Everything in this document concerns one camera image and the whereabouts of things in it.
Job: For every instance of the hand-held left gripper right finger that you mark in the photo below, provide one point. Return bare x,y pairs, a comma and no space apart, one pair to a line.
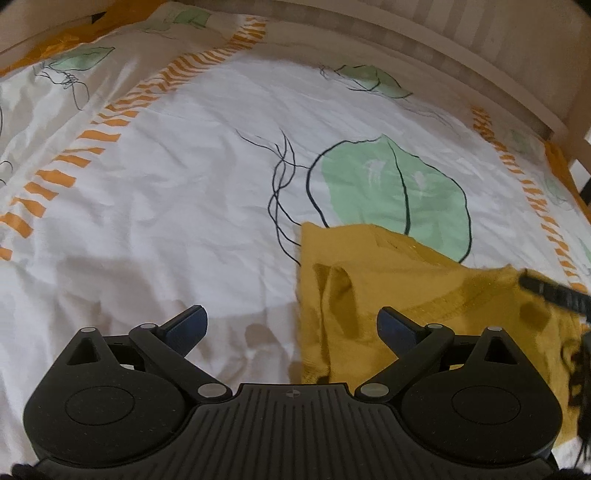
392,328

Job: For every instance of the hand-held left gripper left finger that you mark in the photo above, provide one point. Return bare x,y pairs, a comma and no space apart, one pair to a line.
187,327

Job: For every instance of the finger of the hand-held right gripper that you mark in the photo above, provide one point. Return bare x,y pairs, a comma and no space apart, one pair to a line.
551,288

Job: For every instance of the mustard yellow knit sweater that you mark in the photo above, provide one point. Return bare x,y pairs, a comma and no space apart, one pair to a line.
461,300

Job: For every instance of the white leaf print bedsheet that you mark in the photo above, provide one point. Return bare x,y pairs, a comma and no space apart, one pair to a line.
161,207

